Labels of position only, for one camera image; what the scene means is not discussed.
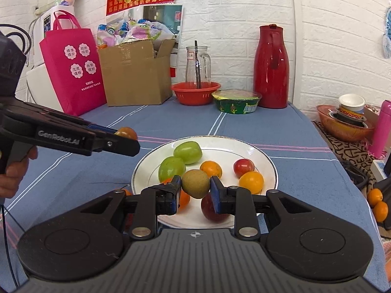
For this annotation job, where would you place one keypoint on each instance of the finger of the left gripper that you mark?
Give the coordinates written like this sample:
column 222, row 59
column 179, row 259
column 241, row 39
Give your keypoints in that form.
column 99, row 130
column 115, row 144

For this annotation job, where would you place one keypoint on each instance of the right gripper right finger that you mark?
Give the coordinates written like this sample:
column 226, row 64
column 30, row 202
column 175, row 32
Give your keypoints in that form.
column 238, row 202

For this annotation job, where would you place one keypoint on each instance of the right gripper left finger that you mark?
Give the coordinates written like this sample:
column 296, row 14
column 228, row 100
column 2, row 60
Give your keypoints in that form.
column 154, row 201

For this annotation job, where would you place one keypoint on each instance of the red-yellow plum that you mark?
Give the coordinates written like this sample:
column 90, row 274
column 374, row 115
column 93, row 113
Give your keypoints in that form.
column 127, row 132

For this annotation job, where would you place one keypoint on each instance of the large orange mandarin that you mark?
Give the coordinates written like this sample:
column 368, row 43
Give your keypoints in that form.
column 183, row 195

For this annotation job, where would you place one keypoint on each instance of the dark red plum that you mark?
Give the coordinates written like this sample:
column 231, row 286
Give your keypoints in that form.
column 209, row 211

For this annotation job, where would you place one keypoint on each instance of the yellow-orange small citrus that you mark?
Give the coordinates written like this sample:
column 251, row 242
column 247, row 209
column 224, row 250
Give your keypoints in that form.
column 253, row 181

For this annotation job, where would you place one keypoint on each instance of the green fruit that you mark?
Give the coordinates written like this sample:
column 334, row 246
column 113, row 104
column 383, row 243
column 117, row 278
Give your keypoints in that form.
column 189, row 152
column 170, row 167

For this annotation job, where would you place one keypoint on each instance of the small red tomato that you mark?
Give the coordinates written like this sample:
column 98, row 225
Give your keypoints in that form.
column 242, row 166

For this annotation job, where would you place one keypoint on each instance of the small orange mandarin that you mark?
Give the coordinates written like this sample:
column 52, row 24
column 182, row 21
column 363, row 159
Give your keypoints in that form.
column 211, row 168

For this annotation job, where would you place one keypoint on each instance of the person's left hand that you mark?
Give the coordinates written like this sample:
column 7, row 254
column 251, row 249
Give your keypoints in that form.
column 10, row 181

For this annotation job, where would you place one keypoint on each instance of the white ceramic plate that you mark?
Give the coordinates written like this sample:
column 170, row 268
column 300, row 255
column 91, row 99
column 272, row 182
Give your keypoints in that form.
column 222, row 150

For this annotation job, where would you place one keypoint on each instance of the orange with stem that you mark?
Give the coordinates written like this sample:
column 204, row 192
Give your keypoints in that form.
column 123, row 217

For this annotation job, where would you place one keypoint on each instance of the cardboard box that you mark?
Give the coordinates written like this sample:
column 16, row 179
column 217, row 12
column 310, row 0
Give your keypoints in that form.
column 136, row 74

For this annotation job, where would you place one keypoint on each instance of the pink tote bag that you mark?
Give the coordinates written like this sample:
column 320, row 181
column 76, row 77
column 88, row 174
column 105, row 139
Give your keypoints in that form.
column 71, row 58

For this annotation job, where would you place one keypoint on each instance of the blue striped tablecloth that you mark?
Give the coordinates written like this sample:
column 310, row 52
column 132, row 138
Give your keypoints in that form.
column 141, row 242

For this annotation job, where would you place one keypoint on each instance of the red plastic basket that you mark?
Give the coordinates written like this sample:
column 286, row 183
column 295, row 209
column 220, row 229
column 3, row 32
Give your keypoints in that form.
column 188, row 94

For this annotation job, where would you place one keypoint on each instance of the green foil bowl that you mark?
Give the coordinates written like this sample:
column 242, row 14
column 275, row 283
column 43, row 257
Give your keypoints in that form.
column 236, row 101

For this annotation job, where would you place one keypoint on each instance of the floral cloth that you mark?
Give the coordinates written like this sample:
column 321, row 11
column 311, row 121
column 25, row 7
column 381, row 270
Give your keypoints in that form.
column 123, row 31

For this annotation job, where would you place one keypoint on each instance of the black spoon in pitcher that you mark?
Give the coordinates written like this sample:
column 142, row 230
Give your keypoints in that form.
column 197, row 68

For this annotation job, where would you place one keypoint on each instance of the glass pitcher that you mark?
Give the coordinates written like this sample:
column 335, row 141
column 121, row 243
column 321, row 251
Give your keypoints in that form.
column 204, row 64

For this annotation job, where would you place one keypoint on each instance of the red thermos jug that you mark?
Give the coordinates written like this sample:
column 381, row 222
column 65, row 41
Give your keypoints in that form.
column 271, row 68

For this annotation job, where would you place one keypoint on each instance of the oranges on side shelf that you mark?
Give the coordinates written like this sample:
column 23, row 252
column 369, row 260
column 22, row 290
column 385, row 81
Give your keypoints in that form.
column 379, row 207

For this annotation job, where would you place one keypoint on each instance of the stacked bowls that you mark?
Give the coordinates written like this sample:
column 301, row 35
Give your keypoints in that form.
column 348, row 117

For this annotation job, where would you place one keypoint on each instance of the pink bottle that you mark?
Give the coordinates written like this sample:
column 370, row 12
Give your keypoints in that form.
column 381, row 131

